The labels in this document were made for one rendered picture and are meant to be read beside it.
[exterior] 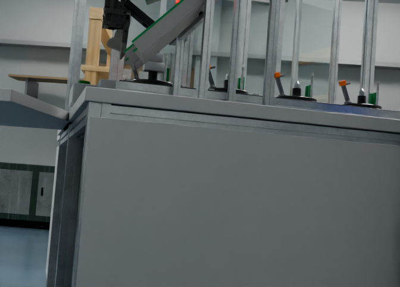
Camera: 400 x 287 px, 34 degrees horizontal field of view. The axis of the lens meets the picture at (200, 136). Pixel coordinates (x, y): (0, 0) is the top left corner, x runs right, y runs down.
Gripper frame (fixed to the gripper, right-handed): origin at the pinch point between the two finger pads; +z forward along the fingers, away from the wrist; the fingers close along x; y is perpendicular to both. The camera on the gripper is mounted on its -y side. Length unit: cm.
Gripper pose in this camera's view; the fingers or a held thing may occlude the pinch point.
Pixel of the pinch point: (123, 55)
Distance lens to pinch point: 214.6
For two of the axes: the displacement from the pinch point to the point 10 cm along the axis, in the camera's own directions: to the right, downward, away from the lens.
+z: -0.8, 9.9, -0.7
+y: -9.7, -0.9, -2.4
